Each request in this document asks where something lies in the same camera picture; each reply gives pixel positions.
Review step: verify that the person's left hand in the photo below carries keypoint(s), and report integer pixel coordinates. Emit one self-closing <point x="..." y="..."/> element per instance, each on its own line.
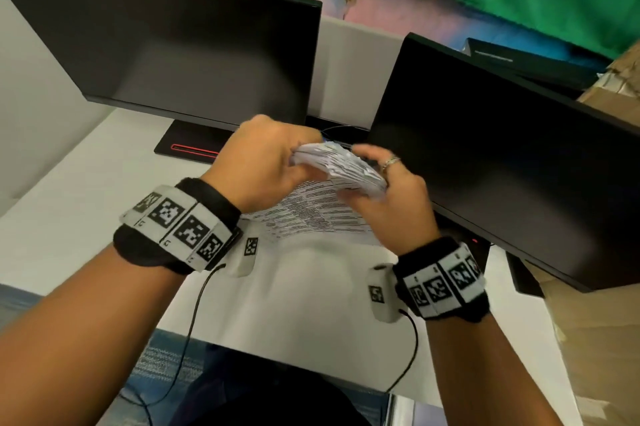
<point x="250" y="160"/>

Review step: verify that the person's right hand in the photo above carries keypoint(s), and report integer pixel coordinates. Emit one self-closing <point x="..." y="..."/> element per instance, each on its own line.
<point x="400" y="205"/>

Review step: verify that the person's left fingers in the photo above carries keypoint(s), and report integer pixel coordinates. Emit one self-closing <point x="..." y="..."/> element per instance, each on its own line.
<point x="303" y="135"/>

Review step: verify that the person's right fingers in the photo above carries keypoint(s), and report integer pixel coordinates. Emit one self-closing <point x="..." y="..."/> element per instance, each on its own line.
<point x="376" y="154"/>

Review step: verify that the printed white paper sheet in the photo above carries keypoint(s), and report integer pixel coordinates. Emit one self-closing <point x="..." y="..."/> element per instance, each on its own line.
<point x="320" y="210"/>

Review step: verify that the person's left forearm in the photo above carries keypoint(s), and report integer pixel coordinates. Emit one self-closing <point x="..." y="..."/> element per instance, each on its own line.
<point x="85" y="340"/>

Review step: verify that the person's right forearm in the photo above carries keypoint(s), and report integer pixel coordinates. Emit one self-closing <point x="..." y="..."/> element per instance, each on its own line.
<point x="480" y="375"/>

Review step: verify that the white desk partition panel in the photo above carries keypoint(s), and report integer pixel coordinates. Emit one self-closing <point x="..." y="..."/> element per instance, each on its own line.
<point x="350" y="70"/>

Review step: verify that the black monitor base red stripe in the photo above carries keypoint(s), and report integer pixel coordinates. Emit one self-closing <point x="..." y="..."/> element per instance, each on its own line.
<point x="190" y="143"/>

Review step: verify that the black wristband with marker tags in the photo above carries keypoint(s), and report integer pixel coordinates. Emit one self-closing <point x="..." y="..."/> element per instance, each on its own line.
<point x="440" y="280"/>
<point x="185" y="228"/>

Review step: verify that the large black computer monitor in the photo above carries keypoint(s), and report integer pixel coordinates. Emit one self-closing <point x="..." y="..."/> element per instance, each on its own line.
<point x="165" y="30"/>

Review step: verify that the flat black box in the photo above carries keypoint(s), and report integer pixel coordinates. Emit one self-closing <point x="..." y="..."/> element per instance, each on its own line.
<point x="530" y="65"/>

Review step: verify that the black monitor stand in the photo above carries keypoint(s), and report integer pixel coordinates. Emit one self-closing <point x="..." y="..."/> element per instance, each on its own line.
<point x="525" y="273"/>

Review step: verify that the brown cardboard box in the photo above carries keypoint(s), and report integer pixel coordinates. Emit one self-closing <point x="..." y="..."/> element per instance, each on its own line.
<point x="617" y="85"/>

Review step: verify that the person's black clothing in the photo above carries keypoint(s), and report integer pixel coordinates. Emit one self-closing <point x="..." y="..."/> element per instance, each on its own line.
<point x="270" y="395"/>

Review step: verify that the large brown cardboard sheet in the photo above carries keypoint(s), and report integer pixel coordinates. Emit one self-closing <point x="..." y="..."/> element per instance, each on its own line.
<point x="600" y="350"/>

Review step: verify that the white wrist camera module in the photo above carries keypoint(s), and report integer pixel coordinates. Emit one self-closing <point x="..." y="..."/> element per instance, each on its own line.
<point x="247" y="253"/>
<point x="382" y="295"/>

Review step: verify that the colourful painted wall hanging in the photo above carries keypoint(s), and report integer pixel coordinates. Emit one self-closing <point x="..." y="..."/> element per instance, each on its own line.
<point x="390" y="5"/>

